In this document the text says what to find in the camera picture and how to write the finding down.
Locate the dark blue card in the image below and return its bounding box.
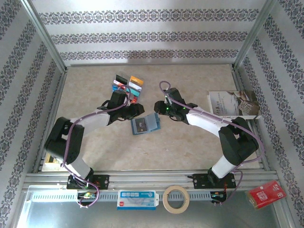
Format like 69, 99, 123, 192
132, 117, 149, 134

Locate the teal leather card holder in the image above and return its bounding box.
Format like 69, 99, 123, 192
131, 112, 162, 135

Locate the gold card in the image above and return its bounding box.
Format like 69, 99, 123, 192
129, 76, 144, 86

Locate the clear acrylic card stand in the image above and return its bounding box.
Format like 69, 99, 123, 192
111, 72, 145, 106

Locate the white cover book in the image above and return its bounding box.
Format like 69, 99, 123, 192
208, 90, 263, 121

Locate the beige masking tape roll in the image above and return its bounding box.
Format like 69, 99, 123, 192
162, 185, 190, 214

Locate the blue white flat pack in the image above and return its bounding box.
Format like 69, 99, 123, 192
116, 189, 159, 211

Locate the small electronics board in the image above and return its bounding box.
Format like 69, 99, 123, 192
77, 191, 99, 200
210, 191, 227, 202

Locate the red cardboard box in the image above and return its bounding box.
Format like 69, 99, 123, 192
246, 180, 287, 210

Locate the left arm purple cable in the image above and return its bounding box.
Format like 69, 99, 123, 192
61, 85, 132, 209

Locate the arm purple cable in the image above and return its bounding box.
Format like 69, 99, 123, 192
159, 81, 264, 206
61, 85, 132, 209

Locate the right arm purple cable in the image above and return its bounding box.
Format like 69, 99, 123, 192
159, 81, 264, 206

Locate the aluminium rear rail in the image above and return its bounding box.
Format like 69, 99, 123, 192
65, 62, 236, 67

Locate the aluminium side rail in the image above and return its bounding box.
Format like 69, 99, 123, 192
230, 65, 271, 171
32, 70, 68, 173

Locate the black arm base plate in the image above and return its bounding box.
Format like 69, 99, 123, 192
192, 173, 237, 190
66, 174, 110, 190

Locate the grey slotted cable duct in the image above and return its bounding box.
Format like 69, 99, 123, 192
30, 191, 226, 202

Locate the aluminium corner post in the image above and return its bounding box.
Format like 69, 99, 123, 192
232, 0, 278, 71
20, 0, 68, 73

